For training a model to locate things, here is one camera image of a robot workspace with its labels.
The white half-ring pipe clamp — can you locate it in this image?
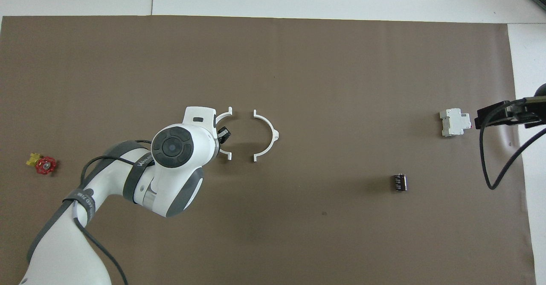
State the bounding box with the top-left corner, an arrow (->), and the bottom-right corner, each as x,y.
253,110 -> 280,163
213,107 -> 234,162

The white circuit breaker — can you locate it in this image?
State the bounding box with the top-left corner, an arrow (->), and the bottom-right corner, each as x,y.
439,108 -> 472,137

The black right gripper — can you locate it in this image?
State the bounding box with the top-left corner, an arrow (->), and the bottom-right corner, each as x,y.
475,84 -> 546,129

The brown paper mat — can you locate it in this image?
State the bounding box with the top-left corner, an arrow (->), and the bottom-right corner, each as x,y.
0,15 -> 537,285

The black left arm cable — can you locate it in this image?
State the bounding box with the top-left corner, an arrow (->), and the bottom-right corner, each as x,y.
73,139 -> 154,285

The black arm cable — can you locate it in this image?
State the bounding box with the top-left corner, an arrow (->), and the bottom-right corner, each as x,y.
73,139 -> 154,285
479,99 -> 546,190

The red handwheel yellow valve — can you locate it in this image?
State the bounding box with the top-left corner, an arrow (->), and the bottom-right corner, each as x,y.
26,152 -> 58,175

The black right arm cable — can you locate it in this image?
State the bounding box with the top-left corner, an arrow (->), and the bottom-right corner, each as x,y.
479,99 -> 546,190

